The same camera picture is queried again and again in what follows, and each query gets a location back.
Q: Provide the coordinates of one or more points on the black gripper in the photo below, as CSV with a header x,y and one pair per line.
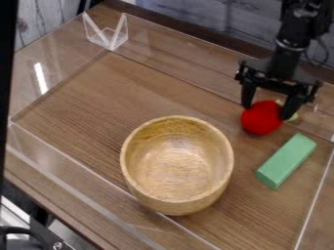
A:
x,y
299,88

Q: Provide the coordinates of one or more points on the red plush fruit green leaf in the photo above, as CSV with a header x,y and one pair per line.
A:
x,y
260,120

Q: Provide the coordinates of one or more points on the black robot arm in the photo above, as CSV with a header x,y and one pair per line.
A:
x,y
305,21

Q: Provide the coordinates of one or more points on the green rectangular block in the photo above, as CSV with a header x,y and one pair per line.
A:
x,y
284,161

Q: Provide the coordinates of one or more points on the wooden bowl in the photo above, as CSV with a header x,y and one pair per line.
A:
x,y
176,160

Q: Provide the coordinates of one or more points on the clear acrylic corner bracket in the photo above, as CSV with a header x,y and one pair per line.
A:
x,y
105,37

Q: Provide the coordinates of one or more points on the black metal stand bracket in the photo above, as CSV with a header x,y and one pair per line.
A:
x,y
21,236

